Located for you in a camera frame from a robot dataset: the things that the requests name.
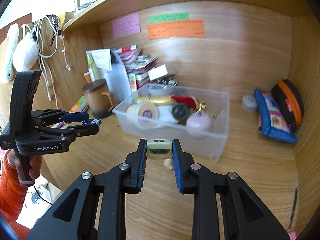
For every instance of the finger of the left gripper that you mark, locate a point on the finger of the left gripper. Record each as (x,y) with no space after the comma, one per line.
(54,116)
(73,132)

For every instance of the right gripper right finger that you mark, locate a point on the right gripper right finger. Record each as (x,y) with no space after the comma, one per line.
(244,214)

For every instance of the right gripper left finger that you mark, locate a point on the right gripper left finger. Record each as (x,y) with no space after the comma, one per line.
(93,207)

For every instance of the clear jar with cream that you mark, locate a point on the clear jar with cream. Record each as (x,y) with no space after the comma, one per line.
(140,113)

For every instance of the small cream stamp block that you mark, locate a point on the small cream stamp block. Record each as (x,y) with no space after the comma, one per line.
(159,149)

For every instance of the gold lotion tube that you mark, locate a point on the gold lotion tube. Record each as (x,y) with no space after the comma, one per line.
(157,99)

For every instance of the pink round piggy bank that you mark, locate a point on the pink round piggy bank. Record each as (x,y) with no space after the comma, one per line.
(198,124)

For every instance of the red velvet pouch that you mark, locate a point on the red velvet pouch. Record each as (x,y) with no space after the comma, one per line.
(190,101)

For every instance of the gold ribbon ornament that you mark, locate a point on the gold ribbon ornament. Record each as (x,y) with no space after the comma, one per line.
(201,106)

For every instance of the orange sleeve forearm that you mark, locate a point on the orange sleeve forearm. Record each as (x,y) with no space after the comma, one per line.
(12,196)

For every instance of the left hand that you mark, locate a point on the left hand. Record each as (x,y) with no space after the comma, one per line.
(35,163)

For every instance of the brown ceramic mug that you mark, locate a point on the brown ceramic mug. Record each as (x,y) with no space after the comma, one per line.
(101,102)

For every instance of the dark wooden mug lid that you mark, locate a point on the dark wooden mug lid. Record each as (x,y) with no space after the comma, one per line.
(94,85)

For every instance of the white paper folder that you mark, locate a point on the white paper folder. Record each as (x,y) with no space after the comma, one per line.
(107,65)

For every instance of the fruit sticker strip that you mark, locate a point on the fruit sticker strip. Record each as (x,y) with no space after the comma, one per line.
(133,83)

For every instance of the white fluffy hanging item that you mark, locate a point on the white fluffy hanging item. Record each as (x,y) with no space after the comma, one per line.
(25,55)

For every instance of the white bowl of trinkets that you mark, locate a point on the white bowl of trinkets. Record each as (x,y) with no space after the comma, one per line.
(162,86)

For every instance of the stack of cards and booklets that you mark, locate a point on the stack of cards and booklets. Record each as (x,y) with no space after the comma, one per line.
(140,68)

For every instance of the blue patchwork pouch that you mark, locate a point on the blue patchwork pouch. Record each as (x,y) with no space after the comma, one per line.
(272,122)

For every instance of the clear plastic storage bin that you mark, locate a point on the clear plastic storage bin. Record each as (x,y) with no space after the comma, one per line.
(211,146)

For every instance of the pink sticky note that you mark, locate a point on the pink sticky note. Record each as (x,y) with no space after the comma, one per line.
(126,25)

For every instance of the small white round container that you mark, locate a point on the small white round container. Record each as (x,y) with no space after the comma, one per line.
(249,103)

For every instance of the orange black round case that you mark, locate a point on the orange black round case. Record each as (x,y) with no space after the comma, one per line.
(290,103)

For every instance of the orange sticky note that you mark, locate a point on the orange sticky note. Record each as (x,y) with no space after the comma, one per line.
(181,28)

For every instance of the green sticky note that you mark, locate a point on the green sticky note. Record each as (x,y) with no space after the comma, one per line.
(168,17)

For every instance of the pink coiled cord bag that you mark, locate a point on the pink coiled cord bag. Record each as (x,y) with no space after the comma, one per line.
(128,54)

